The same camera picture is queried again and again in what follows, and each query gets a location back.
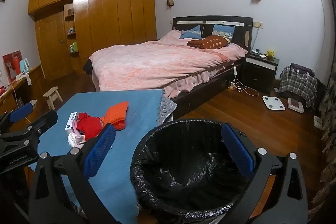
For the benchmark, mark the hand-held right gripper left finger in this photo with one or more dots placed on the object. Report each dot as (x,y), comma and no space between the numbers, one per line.
(101,150)

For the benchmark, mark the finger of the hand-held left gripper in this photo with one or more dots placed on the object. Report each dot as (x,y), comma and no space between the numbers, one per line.
(21,111)
(44,120)

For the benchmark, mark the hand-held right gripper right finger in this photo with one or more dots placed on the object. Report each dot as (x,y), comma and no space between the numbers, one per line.
(237,150)

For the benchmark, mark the small white carton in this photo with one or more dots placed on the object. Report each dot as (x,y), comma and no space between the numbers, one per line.
(70,121)

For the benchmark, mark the red cloth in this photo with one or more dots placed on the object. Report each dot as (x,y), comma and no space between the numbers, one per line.
(89,127)

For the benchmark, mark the translucent plastic bag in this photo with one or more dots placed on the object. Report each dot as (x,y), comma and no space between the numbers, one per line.
(76,140)

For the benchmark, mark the orange foam net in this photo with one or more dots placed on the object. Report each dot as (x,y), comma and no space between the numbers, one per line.
(118,111)

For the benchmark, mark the black lined trash bin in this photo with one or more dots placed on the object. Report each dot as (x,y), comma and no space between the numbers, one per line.
(189,161)

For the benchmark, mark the white crumpled rag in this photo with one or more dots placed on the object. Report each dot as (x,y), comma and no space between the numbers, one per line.
(32,103)

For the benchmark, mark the small white wooden stool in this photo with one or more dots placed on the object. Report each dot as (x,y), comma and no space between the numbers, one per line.
(51,92)

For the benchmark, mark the white cloth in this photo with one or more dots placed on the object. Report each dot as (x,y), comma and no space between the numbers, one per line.
(22,77)

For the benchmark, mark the wooden desk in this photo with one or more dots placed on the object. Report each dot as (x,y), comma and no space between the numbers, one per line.
(34,77)

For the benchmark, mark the light blue kettle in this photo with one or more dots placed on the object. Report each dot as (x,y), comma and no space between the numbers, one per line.
(24,65)

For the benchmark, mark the red poster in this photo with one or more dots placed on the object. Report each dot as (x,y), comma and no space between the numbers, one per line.
(8,66)

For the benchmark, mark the red thermos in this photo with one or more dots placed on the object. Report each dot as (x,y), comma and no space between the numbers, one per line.
(16,64)

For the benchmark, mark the blue table cloth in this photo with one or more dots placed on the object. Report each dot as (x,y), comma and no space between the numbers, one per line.
(131,113)

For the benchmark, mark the white bathroom scale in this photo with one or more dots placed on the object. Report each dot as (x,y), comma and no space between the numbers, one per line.
(273,102)

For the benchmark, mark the yellow power strip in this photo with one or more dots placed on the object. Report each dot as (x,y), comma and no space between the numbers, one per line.
(231,88)

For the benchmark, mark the black cloth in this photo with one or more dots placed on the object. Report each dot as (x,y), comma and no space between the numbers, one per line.
(88,66)

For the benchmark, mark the wooden door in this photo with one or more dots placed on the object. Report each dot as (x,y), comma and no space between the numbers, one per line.
(52,48)

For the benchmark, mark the red white scale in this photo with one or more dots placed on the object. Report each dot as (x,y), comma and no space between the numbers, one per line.
(295,104)

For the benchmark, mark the grey quilted cloth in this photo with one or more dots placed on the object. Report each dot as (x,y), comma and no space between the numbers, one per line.
(166,108)

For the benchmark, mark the black white nightstand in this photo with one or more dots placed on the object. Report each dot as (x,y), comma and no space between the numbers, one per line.
(258,74)

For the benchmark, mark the green container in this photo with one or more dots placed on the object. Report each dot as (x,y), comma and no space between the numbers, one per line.
(74,47)

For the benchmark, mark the plaid cloth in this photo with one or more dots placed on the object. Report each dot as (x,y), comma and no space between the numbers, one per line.
(294,82)

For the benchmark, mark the patterned curtain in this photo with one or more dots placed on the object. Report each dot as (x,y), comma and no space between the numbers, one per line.
(328,121)

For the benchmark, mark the yellow plush toy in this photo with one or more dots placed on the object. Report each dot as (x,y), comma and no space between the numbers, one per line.
(269,54)

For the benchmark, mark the pink patterned blanket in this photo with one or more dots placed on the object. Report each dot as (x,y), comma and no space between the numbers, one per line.
(157,64)

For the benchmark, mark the dark garment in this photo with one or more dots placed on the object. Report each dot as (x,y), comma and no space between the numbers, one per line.
(302,67)

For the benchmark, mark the brown dotted pillow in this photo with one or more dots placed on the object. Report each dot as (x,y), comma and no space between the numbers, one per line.
(210,43)

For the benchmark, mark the blue pillow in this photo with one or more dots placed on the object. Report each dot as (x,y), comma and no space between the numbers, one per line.
(223,29)
(191,33)

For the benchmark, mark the wooden wardrobe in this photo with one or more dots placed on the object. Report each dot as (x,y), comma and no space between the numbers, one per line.
(118,16)

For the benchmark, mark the dark wooden bed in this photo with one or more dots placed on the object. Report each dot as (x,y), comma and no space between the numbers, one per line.
(236,23)

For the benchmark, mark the white low wall outlet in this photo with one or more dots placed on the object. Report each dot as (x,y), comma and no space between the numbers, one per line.
(318,122)

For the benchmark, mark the white wall socket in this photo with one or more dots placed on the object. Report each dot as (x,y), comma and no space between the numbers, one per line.
(258,24)

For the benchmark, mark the small brown wall lamp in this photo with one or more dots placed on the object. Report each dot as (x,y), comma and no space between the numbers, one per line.
(170,1)

